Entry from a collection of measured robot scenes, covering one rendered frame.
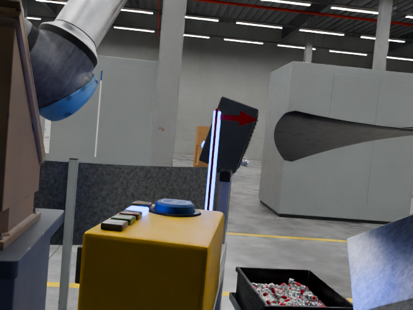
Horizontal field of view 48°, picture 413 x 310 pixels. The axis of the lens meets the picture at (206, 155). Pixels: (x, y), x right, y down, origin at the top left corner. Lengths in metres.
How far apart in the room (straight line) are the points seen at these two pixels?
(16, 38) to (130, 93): 6.07
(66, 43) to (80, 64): 0.04
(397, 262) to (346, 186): 6.45
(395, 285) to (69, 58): 0.61
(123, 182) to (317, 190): 4.92
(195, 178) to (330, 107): 4.60
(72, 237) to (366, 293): 1.81
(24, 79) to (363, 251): 0.53
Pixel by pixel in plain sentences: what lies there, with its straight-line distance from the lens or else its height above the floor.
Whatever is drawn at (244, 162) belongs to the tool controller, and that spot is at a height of 1.08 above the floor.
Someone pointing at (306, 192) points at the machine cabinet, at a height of 0.39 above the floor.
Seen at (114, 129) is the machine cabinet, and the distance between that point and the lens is 6.65.
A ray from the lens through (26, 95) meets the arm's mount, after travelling 0.64.
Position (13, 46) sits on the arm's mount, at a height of 1.23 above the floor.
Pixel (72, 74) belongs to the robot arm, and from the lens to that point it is 0.83.
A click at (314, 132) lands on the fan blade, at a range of 0.71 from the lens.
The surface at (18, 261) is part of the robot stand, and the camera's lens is 0.56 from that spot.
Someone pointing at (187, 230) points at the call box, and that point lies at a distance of 0.40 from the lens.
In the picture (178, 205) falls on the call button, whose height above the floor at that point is 1.08.
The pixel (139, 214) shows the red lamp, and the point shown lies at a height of 1.08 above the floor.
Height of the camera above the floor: 1.16
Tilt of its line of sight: 3 degrees down
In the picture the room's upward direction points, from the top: 5 degrees clockwise
